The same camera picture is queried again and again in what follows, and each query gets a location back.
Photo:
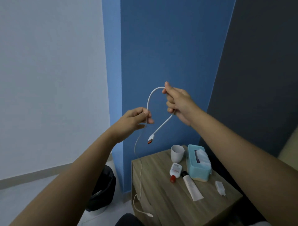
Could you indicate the person's right hand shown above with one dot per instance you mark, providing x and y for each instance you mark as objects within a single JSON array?
[{"x": 184, "y": 106}]

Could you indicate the person's left hand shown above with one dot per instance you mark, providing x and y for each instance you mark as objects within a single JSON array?
[{"x": 127, "y": 124}]

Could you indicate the person's right thumb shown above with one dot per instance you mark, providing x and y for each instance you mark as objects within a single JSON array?
[{"x": 168, "y": 86}]

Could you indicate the person's left thumb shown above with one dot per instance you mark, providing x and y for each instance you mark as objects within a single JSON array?
[{"x": 145, "y": 120}]

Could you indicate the person's left forearm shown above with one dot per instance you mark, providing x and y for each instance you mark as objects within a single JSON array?
[{"x": 69, "y": 181}]

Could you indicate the person's right forearm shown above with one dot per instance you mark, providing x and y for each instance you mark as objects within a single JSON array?
[{"x": 244, "y": 160}]

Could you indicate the white cup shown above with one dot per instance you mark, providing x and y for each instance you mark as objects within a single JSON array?
[{"x": 177, "y": 153}]

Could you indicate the white bottle with red cap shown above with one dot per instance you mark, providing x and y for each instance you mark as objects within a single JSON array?
[{"x": 175, "y": 171}]

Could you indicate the teal tissue box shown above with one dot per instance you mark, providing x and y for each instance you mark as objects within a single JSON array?
[{"x": 193, "y": 167}]

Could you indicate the white tissue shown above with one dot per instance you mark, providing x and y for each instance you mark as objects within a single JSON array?
[{"x": 203, "y": 158}]

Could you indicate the black trash bin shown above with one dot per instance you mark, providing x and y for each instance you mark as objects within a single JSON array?
[{"x": 103, "y": 188}]

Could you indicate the white tube with black cap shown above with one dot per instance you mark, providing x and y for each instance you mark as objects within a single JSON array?
[{"x": 192, "y": 187}]

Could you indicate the wooden nightstand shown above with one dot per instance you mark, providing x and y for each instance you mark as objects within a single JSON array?
[{"x": 167, "y": 202}]

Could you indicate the white charger adapter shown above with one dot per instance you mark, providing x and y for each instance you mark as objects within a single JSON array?
[{"x": 220, "y": 187}]

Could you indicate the dark clothing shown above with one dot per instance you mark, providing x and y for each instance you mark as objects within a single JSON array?
[{"x": 129, "y": 221}]

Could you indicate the beige bedding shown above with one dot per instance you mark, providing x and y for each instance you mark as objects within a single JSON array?
[{"x": 289, "y": 151}]

